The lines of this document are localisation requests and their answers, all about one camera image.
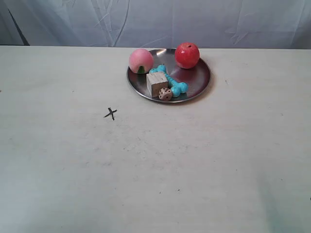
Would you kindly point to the small wooden die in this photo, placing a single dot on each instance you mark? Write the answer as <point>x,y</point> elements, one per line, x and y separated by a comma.
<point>165,94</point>

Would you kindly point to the turquoise rubber bone toy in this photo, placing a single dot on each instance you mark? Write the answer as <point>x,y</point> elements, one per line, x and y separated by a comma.
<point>176,88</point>

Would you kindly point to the wooden cube block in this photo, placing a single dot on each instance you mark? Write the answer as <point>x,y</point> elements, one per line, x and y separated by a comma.
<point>155,82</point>

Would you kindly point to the round steel plate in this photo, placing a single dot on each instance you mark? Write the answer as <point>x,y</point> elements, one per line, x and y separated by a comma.
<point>197,78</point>

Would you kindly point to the pink toy peach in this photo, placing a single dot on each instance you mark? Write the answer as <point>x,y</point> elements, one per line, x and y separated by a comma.
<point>141,61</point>

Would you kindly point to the red toy apple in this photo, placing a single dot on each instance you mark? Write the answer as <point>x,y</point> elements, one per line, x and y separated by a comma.
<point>187,55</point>

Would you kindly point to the black X mark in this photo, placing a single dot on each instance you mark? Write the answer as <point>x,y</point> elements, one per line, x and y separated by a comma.
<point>111,113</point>

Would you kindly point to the light blue backdrop cloth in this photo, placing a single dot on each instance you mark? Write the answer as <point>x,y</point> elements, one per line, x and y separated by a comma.
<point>282,24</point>

